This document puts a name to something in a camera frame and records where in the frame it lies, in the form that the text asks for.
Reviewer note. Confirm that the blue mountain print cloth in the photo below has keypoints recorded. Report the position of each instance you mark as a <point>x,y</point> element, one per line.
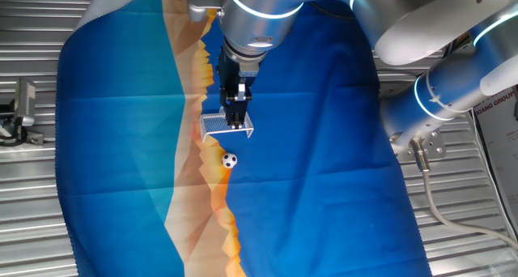
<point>121,147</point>

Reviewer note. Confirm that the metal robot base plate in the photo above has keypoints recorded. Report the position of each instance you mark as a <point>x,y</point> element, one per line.
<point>435,145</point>

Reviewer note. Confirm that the small black white soccer ball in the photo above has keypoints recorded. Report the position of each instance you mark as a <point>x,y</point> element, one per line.
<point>229,160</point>

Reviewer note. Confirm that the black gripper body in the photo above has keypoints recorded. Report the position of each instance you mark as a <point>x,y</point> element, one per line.
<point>228,74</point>

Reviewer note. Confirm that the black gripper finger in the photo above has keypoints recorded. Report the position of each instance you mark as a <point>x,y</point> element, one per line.
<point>243,111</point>
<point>229,111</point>

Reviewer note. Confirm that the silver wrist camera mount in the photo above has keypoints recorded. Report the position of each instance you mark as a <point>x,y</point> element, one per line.
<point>198,7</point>

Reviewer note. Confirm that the white tape piece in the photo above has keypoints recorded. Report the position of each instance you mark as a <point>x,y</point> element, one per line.
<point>222,110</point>

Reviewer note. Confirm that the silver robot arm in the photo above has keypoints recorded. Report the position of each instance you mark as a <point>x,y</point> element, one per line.
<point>404,18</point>

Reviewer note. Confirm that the grey camera on stand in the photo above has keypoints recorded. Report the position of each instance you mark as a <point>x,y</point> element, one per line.
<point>25,103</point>

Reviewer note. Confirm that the white mesh toy goal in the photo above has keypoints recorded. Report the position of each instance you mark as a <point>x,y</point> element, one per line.
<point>210,125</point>

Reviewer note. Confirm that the printed cardboard box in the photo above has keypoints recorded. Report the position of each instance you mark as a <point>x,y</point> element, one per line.
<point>502,139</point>

